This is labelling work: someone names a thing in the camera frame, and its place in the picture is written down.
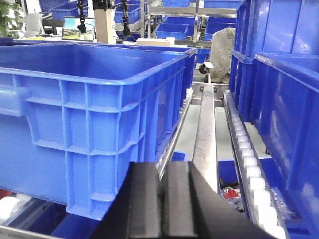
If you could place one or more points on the white roller bottom left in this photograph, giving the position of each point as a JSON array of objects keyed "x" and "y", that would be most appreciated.
[{"x": 10, "y": 205}]

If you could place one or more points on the left roller track rail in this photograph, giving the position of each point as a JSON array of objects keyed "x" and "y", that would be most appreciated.
[{"x": 169, "y": 150}]

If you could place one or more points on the blue bin right stacked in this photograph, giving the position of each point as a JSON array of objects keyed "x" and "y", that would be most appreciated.
[{"x": 271, "y": 26}]

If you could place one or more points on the light blue plastic bin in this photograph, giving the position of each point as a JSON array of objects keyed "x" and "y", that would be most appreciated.
[{"x": 73, "y": 117}]

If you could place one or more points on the cardboard box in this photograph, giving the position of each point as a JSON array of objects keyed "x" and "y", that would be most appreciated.
[{"x": 153, "y": 42}]

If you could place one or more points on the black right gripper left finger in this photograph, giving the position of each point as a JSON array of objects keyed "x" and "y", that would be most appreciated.
[{"x": 135, "y": 212}]

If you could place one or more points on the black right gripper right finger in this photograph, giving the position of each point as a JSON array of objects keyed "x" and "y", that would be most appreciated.
[{"x": 192, "y": 210}]

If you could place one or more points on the blue bin on far shelf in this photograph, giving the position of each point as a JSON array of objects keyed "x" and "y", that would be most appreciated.
[{"x": 177, "y": 27}]

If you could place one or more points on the steel centre guide rail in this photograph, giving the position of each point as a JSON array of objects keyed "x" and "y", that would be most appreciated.
[{"x": 205, "y": 151}]

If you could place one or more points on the grey covered object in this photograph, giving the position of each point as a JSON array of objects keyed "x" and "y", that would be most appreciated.
[{"x": 222, "y": 44}]

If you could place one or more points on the blue bin behind front bin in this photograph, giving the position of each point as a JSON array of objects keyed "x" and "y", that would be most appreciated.
[{"x": 189, "y": 64}]

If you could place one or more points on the blue bin far left shelf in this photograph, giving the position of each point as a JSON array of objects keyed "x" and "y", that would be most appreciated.
[{"x": 67, "y": 9}]

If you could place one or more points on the white roller track rail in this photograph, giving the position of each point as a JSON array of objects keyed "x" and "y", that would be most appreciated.
[{"x": 260, "y": 205}]

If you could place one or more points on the green plant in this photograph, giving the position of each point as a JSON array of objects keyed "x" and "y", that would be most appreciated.
[{"x": 11, "y": 15}]

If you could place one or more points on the blue bin right front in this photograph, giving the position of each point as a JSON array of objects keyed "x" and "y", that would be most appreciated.
[{"x": 286, "y": 111}]

